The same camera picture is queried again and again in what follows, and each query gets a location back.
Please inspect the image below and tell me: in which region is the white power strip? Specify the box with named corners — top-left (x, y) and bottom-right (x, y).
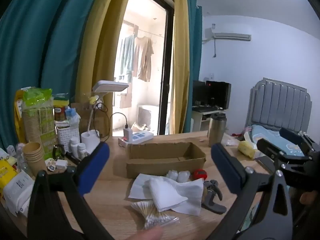
top-left (118, 131), bottom-right (154, 147)

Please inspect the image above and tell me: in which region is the grey padded headboard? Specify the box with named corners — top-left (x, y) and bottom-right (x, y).
top-left (246, 78), bottom-right (312, 133)

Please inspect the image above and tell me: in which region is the white plastic bag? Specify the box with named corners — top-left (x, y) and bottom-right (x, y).
top-left (222, 133), bottom-right (240, 147)

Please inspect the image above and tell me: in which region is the white desk lamp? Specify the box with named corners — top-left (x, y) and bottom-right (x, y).
top-left (80, 80), bottom-right (129, 151)

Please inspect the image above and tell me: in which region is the grey fabric sock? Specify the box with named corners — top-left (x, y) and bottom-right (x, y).
top-left (201, 179), bottom-right (227, 215)

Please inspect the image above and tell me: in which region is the bag of cotton swabs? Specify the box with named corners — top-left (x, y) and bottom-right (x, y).
top-left (131, 200), bottom-right (180, 231)

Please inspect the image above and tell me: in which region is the person's right hand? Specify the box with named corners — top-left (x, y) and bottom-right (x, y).
top-left (299, 191), bottom-right (319, 203)

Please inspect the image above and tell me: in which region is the green and yellow sponge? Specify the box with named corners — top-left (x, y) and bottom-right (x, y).
top-left (53, 94), bottom-right (70, 106)

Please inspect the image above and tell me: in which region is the white air conditioner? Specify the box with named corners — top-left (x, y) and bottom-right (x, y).
top-left (203, 27), bottom-right (252, 42)

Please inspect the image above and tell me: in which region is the hanging brown shirt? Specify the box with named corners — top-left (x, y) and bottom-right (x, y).
top-left (132, 36), bottom-right (155, 82)

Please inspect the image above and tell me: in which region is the green paper cup package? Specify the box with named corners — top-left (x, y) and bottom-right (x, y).
top-left (21, 88), bottom-right (56, 161)

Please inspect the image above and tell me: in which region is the white computer desk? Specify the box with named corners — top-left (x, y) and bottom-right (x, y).
top-left (192, 106), bottom-right (227, 132)

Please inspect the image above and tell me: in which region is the white wipes packet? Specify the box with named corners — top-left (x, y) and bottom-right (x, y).
top-left (3, 171), bottom-right (35, 218)

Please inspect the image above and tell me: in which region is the small crumpled wrapper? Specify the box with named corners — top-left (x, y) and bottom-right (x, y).
top-left (46, 159), bottom-right (59, 172)

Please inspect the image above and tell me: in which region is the wide teal curtain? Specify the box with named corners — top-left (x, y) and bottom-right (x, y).
top-left (0, 0), bottom-right (104, 143)

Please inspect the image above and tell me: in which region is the wide yellow curtain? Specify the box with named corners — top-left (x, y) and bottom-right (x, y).
top-left (75, 0), bottom-right (135, 110)

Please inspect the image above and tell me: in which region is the blue plastic bag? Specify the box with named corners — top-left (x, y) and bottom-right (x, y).
top-left (65, 107), bottom-right (81, 127)

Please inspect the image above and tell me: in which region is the black charger cable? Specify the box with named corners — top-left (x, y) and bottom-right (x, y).
top-left (110, 112), bottom-right (129, 130)

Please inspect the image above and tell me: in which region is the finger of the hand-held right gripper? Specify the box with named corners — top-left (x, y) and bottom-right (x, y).
top-left (257, 137), bottom-right (311, 171)
top-left (279, 127), bottom-right (313, 153)

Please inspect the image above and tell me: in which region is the person's left hand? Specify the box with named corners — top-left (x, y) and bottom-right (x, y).
top-left (129, 226), bottom-right (165, 240)

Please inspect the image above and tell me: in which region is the light blue blanket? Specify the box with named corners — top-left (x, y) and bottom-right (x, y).
top-left (247, 124), bottom-right (310, 158)

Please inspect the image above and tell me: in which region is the black sliding door frame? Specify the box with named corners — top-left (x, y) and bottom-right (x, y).
top-left (134, 0), bottom-right (175, 135)

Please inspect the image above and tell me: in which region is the white perforated basket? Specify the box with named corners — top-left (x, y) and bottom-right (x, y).
top-left (55, 125), bottom-right (81, 154)

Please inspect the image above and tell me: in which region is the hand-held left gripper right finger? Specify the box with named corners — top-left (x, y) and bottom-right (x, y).
top-left (211, 143), bottom-right (292, 240)

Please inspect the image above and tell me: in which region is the glass jar with label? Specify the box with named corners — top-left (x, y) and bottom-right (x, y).
top-left (54, 106), bottom-right (67, 122)

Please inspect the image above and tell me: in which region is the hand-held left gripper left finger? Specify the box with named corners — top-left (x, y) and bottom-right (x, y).
top-left (27, 142), bottom-right (114, 240)

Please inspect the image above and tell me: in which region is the narrow yellow curtain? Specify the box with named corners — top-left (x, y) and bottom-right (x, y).
top-left (170, 0), bottom-right (191, 134)

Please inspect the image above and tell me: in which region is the stack of brown paper cups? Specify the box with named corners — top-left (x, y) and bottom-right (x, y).
top-left (22, 142), bottom-right (48, 174)

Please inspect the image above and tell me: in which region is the hanging teal shirt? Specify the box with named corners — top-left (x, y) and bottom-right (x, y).
top-left (116, 34), bottom-right (136, 83)

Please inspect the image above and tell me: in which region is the white pill bottle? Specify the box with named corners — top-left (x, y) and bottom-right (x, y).
top-left (70, 137), bottom-right (79, 156)
top-left (78, 143), bottom-right (88, 159)

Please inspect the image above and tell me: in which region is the cardboard box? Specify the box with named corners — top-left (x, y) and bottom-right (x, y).
top-left (125, 142), bottom-right (207, 179)

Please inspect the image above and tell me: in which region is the tall yellow bag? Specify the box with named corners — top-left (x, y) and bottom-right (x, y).
top-left (14, 90), bottom-right (28, 144)

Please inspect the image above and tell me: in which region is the white washing machine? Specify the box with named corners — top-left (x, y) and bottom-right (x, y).
top-left (137, 104), bottom-right (160, 131)

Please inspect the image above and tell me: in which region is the red round object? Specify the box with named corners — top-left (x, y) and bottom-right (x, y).
top-left (192, 168), bottom-right (208, 181)

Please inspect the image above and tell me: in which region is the yellow printed tissue packet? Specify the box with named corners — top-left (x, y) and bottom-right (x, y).
top-left (0, 159), bottom-right (19, 189)

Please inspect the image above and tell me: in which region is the black computer monitor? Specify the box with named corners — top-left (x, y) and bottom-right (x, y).
top-left (192, 80), bottom-right (206, 106)

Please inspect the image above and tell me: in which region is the stainless steel tumbler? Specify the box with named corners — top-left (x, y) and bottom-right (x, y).
top-left (207, 113), bottom-right (227, 148)

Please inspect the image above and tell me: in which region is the narrow teal curtain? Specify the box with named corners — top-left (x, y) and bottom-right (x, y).
top-left (184, 0), bottom-right (203, 133)

